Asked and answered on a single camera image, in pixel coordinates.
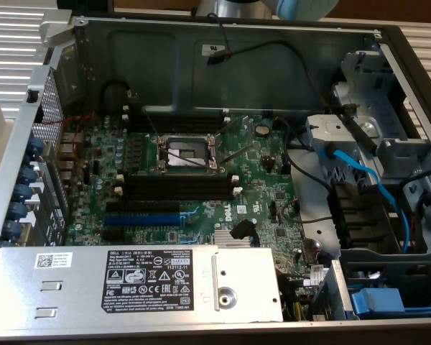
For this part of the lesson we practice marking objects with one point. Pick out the silver case corner bracket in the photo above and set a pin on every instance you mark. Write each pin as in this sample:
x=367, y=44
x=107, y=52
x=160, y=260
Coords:
x=55, y=27

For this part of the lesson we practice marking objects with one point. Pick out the long black expansion slot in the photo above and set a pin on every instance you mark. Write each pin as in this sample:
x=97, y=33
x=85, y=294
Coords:
x=142, y=206

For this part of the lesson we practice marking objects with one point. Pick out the white case wall label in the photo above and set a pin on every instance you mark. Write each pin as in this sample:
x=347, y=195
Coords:
x=212, y=49

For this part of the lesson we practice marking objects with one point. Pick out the round coin battery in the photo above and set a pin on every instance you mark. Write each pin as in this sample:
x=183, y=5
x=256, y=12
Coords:
x=261, y=129

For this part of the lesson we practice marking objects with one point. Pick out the green Dell motherboard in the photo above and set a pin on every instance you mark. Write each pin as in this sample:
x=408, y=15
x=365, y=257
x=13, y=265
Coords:
x=258, y=179

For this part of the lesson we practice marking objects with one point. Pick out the thin locking lever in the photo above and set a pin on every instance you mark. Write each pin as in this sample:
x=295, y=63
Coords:
x=237, y=152

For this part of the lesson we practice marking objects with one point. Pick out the black RAM slot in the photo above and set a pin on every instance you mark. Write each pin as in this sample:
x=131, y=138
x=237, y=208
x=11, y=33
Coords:
x=176, y=179
x=176, y=125
x=176, y=194
x=176, y=113

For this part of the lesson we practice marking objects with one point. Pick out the black plug on motherboard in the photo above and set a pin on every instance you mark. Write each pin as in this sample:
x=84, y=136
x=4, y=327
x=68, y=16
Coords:
x=241, y=230

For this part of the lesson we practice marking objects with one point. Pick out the blue plastic drive latch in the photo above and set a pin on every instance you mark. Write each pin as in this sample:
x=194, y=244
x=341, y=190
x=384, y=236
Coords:
x=377, y=300

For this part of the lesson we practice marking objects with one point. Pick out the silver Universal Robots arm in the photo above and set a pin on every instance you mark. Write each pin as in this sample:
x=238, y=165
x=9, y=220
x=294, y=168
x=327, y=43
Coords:
x=219, y=7

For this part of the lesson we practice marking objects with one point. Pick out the short black expansion slot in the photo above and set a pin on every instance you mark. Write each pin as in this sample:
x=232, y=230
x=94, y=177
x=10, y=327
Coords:
x=113, y=234

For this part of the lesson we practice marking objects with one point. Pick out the white barcode sticker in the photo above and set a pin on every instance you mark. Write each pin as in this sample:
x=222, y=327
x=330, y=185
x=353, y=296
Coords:
x=53, y=260

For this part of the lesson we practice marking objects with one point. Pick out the blue plastic slot clip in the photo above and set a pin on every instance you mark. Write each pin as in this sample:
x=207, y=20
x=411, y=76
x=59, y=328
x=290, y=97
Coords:
x=11, y=228
x=36, y=146
x=28, y=173
x=23, y=192
x=18, y=210

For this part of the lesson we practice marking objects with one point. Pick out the silver power supply unit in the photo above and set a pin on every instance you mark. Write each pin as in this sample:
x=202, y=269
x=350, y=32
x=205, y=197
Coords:
x=68, y=287

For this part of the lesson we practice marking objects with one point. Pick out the black power supply label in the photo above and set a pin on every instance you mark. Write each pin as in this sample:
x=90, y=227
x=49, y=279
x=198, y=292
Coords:
x=147, y=280

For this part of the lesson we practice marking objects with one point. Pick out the open grey PC case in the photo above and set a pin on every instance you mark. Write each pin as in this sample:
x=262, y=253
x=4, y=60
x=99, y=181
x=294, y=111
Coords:
x=136, y=64

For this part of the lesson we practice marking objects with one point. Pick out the metal rear port block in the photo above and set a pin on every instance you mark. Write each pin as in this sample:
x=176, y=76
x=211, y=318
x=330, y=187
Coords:
x=70, y=154

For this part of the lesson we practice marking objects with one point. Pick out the silver finned chipset heatsink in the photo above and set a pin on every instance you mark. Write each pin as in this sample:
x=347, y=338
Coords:
x=226, y=240

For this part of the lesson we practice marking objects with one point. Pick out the blue expansion slot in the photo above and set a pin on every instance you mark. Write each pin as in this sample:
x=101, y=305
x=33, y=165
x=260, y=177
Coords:
x=142, y=219

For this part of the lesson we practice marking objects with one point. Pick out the CPU socket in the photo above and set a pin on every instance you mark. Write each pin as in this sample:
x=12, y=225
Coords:
x=186, y=154

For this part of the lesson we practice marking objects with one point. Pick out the silver metal disk bay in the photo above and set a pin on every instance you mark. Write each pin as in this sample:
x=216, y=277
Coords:
x=373, y=82

